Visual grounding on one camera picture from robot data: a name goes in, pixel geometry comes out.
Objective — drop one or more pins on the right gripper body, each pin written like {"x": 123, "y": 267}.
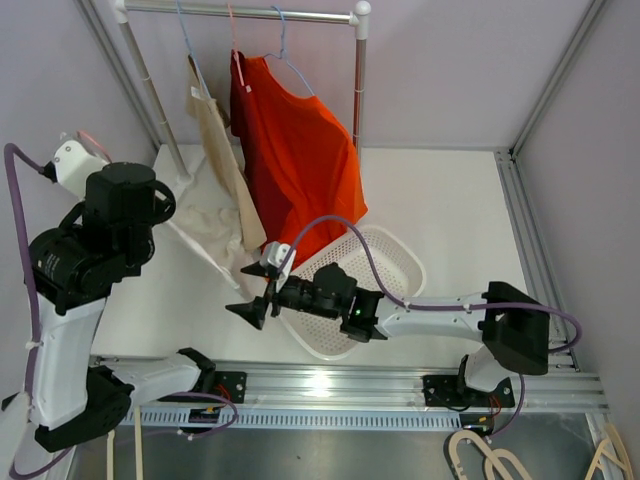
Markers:
{"x": 297, "y": 294}

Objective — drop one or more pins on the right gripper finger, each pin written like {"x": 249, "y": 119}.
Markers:
{"x": 253, "y": 312}
{"x": 268, "y": 271}

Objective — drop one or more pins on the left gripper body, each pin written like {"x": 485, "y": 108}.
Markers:
{"x": 159, "y": 207}

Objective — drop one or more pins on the white t shirt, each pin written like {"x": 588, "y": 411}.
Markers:
{"x": 206, "y": 220}

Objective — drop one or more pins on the orange t shirt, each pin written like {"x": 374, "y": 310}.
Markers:
{"x": 311, "y": 158}

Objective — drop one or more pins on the beige t shirt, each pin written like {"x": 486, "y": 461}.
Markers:
{"x": 212, "y": 127}

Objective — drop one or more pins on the dark red t shirt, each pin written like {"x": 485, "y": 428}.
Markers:
{"x": 267, "y": 197}

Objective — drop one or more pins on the pink hanger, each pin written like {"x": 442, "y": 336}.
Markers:
{"x": 84, "y": 137}
{"x": 235, "y": 50}

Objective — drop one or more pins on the light blue hanger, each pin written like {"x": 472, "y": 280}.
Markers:
{"x": 190, "y": 49}

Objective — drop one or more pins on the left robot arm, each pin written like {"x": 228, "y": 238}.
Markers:
{"x": 70, "y": 272}

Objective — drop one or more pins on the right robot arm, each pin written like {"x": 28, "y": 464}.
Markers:
{"x": 510, "y": 328}

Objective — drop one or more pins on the wooden hanger left floor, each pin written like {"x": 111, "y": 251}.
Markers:
{"x": 136, "y": 441}

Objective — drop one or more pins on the wooden hanger on floor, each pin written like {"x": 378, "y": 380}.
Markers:
{"x": 463, "y": 456}

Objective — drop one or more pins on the white perforated plastic basket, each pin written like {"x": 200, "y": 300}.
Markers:
{"x": 400, "y": 270}

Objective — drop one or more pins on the metal clothes rack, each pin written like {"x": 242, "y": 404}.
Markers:
{"x": 153, "y": 43}

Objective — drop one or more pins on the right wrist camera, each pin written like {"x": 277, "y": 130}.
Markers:
{"x": 277, "y": 260}

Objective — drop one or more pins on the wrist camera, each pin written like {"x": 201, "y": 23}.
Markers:
{"x": 72, "y": 164}
{"x": 277, "y": 260}

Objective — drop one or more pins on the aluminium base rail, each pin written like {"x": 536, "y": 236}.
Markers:
{"x": 334, "y": 397}

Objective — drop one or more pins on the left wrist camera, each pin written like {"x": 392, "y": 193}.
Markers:
{"x": 72, "y": 164}

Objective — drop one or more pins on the aluminium frame post left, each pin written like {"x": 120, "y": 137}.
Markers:
{"x": 104, "y": 41}

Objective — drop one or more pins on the aluminium frame post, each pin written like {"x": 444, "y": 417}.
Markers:
{"x": 104, "y": 41}
{"x": 569, "y": 56}

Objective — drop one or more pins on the aluminium frame post right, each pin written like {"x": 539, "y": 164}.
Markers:
{"x": 569, "y": 56}

